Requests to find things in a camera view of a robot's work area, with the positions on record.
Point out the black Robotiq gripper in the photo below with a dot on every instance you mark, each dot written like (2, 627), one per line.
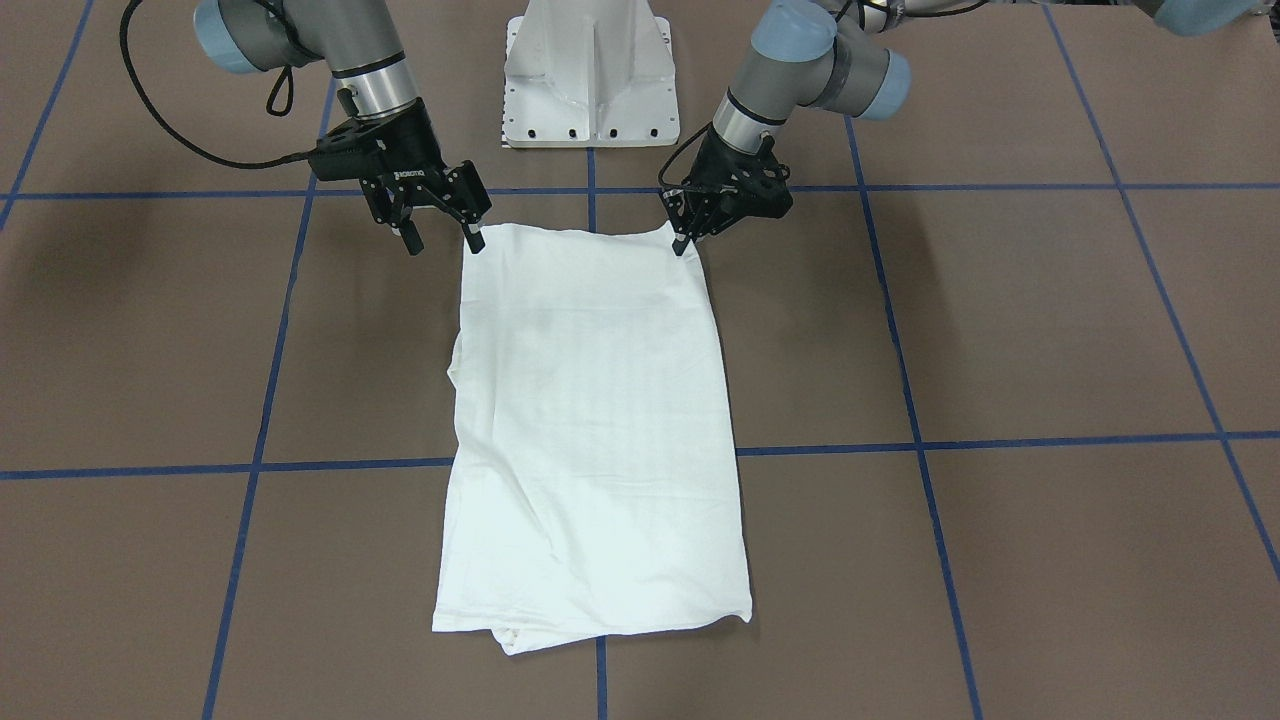
(408, 150)

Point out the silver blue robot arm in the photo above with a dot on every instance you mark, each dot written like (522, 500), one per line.
(358, 40)
(802, 54)

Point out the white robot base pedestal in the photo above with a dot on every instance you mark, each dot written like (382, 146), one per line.
(589, 75)

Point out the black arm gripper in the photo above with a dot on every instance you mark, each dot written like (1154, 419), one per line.
(716, 166)

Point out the white printed long-sleeve shirt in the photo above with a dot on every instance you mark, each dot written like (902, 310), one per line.
(595, 488)

